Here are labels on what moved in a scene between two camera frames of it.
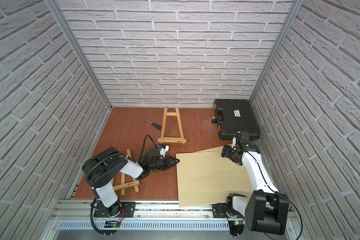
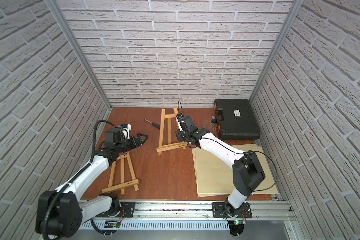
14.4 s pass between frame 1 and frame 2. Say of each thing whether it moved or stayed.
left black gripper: moved
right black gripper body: moved
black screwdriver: stayed
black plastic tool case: stayed
